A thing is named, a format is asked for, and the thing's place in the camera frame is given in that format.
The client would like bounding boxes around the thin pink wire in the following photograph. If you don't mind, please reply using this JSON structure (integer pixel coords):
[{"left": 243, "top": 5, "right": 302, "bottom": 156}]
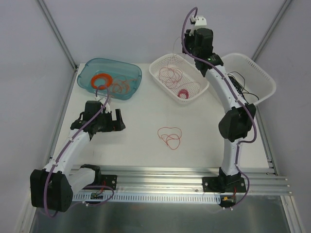
[
  {"left": 170, "top": 36, "right": 188, "bottom": 83},
  {"left": 157, "top": 67, "right": 202, "bottom": 90},
  {"left": 156, "top": 126, "right": 183, "bottom": 150}
]

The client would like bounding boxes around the orange thin wire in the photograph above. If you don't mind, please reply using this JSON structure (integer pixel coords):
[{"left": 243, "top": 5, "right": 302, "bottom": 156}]
[{"left": 114, "top": 77, "right": 137, "bottom": 94}]

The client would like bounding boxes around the black USB cable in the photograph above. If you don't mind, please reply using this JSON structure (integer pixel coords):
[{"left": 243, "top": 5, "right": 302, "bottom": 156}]
[{"left": 228, "top": 70, "right": 262, "bottom": 102}]

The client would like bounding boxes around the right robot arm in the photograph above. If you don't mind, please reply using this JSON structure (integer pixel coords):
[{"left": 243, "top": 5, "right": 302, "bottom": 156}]
[{"left": 182, "top": 28, "right": 256, "bottom": 193}]

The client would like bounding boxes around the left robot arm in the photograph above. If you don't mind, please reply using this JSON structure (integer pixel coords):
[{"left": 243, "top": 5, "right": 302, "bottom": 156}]
[{"left": 30, "top": 100, "right": 126, "bottom": 213}]

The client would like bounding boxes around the white perforated plastic basket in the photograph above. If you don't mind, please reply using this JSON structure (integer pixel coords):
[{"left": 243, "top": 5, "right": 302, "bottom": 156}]
[{"left": 149, "top": 53, "right": 209, "bottom": 105}]

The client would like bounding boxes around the teal transparent plastic bin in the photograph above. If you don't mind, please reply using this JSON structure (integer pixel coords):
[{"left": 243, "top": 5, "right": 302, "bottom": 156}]
[{"left": 77, "top": 58, "right": 142, "bottom": 100}]

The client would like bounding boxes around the white translucent plastic tub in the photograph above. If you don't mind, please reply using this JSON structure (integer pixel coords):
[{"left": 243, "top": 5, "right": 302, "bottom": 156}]
[{"left": 222, "top": 53, "right": 276, "bottom": 105}]

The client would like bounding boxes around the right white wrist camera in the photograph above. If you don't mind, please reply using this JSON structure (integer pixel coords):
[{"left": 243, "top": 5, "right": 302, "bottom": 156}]
[{"left": 189, "top": 16, "right": 207, "bottom": 36}]

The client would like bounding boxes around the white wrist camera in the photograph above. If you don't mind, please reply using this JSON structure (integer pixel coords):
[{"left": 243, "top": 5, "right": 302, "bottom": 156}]
[
  {"left": 94, "top": 95, "right": 111, "bottom": 104},
  {"left": 189, "top": 16, "right": 207, "bottom": 36}
]

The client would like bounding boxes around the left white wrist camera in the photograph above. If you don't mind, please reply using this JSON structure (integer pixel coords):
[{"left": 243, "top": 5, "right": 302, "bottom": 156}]
[{"left": 94, "top": 95, "right": 111, "bottom": 104}]

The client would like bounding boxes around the orange coiled cable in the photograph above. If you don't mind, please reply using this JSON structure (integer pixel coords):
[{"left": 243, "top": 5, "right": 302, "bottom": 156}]
[{"left": 91, "top": 73, "right": 114, "bottom": 89}]

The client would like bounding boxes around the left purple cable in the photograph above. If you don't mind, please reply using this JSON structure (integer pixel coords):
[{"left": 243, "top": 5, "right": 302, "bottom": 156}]
[{"left": 43, "top": 84, "right": 111, "bottom": 218}]

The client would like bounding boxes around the purple cable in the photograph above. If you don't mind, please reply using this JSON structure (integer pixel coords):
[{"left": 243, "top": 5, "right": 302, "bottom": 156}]
[
  {"left": 181, "top": 6, "right": 258, "bottom": 207},
  {"left": 43, "top": 84, "right": 111, "bottom": 218}
]

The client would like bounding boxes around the aluminium mounting rail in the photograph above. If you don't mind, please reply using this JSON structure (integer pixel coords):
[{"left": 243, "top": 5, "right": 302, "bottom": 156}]
[{"left": 101, "top": 166, "right": 293, "bottom": 196}]

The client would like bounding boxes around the white slotted cable duct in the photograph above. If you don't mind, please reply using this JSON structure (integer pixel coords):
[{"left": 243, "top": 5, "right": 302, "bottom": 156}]
[{"left": 73, "top": 191, "right": 221, "bottom": 204}]

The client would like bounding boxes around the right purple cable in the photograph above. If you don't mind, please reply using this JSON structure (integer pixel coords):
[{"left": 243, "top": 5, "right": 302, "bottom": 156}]
[{"left": 181, "top": 6, "right": 258, "bottom": 207}]

